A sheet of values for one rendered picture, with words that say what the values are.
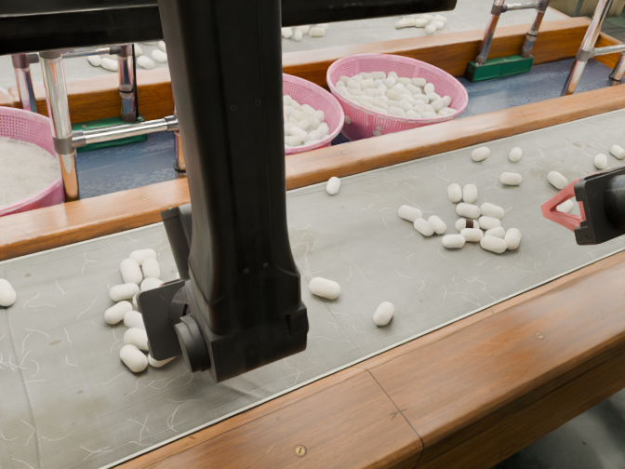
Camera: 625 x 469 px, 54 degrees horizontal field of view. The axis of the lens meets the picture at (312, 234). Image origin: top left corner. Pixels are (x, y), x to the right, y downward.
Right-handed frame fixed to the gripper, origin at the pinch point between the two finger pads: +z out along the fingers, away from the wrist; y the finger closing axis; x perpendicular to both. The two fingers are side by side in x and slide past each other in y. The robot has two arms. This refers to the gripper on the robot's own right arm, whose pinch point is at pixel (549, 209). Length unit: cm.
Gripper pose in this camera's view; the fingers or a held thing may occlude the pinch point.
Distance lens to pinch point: 76.1
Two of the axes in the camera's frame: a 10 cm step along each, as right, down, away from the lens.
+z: -4.8, 0.5, 8.8
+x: 2.3, 9.7, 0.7
